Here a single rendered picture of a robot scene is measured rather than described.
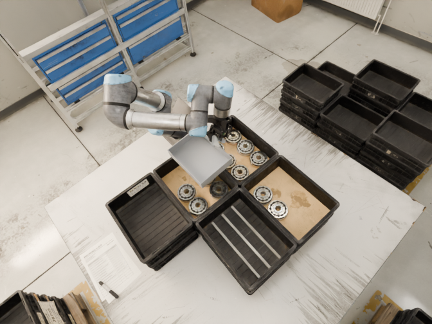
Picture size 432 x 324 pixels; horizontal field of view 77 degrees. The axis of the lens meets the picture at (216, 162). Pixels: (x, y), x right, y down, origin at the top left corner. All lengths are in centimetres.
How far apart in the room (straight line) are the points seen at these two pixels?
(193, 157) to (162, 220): 39
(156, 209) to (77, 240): 52
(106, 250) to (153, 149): 70
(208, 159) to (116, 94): 53
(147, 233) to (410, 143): 190
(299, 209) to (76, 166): 227
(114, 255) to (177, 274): 38
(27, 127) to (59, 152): 62
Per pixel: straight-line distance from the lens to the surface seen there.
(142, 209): 159
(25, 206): 314
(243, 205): 149
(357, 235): 168
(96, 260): 174
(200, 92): 116
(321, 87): 257
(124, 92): 131
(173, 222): 151
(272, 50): 373
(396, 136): 240
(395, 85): 277
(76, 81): 309
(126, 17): 309
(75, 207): 194
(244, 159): 163
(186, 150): 144
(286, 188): 155
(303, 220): 149
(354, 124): 251
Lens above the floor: 221
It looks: 58 degrees down
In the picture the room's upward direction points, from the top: 10 degrees counter-clockwise
